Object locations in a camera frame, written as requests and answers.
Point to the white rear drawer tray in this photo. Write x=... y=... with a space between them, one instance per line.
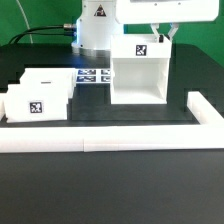
x=64 y=76

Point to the marker tag sheet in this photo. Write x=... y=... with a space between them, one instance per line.
x=91 y=75

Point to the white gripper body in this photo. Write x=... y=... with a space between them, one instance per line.
x=166 y=11

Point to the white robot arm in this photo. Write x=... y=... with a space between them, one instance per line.
x=100 y=19

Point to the white drawer cabinet box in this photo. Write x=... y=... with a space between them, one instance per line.
x=139 y=66

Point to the white drawer tray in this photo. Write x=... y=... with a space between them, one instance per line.
x=25 y=103
x=64 y=76

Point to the white U-shaped fence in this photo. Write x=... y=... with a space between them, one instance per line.
x=208 y=133

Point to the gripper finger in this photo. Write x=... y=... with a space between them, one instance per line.
x=173 y=29
x=154 y=28

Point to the white front drawer tray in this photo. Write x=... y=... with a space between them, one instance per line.
x=25 y=103

